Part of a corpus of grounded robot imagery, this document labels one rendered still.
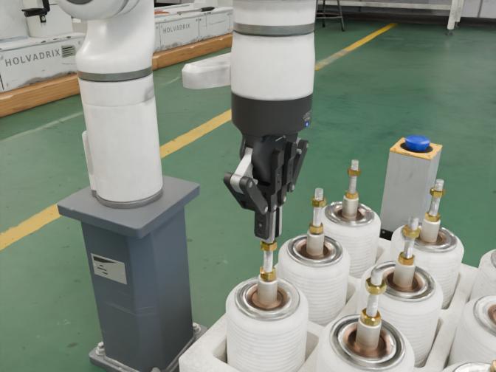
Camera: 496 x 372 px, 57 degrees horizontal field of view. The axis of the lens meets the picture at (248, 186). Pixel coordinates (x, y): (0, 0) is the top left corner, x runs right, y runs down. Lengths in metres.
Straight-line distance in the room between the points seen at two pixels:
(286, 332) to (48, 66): 2.10
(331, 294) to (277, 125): 0.29
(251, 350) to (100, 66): 0.37
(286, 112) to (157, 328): 0.43
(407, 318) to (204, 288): 0.50
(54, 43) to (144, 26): 1.88
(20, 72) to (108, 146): 1.78
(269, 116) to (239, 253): 0.69
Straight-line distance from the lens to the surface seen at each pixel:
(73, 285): 1.03
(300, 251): 0.62
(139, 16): 0.61
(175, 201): 0.64
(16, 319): 0.98
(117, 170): 0.61
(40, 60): 2.43
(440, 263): 0.66
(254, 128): 0.40
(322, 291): 0.61
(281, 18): 0.38
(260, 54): 0.39
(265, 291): 0.52
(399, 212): 0.85
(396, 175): 0.82
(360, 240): 0.69
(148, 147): 0.61
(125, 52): 0.58
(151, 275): 0.67
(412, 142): 0.81
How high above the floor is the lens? 0.60
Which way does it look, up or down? 26 degrees down
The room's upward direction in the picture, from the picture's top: straight up
